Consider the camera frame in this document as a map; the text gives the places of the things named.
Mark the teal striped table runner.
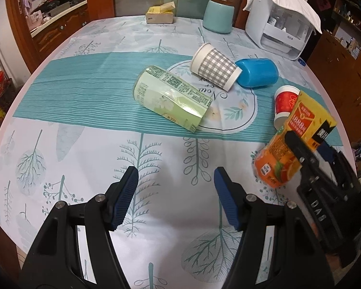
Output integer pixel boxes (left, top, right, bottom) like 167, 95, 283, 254
14, 52, 276, 143

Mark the round white placemat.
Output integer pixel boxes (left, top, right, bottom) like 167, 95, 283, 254
168, 60, 258, 134

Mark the tree pattern tablecloth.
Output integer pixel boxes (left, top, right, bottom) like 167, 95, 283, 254
0, 16, 333, 288

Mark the red paper cup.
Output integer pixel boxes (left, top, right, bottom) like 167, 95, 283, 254
274, 85, 300, 131

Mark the grey checkered paper cup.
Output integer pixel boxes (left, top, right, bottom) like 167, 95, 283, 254
190, 43, 242, 92

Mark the dark wooden cabinet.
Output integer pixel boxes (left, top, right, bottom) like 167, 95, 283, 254
307, 0, 361, 143

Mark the green label cup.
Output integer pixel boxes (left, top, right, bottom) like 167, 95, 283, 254
133, 65, 212, 132

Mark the blue plastic cup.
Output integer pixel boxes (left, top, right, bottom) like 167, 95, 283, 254
235, 58, 279, 88

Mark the orange juice cup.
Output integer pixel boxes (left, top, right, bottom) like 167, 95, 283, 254
254, 91, 337, 189

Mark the yellow tissue box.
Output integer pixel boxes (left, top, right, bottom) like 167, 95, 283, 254
145, 1, 175, 24

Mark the small blue lid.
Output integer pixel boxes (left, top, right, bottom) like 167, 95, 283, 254
298, 58, 306, 66

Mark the teal canister with brown lid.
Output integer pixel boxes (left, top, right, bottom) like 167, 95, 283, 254
203, 0, 235, 34

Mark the white cosmetic organizer box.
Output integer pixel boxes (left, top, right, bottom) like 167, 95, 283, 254
245, 0, 318, 61

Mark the white cloth on organizer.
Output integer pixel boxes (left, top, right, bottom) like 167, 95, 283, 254
242, 0, 323, 35

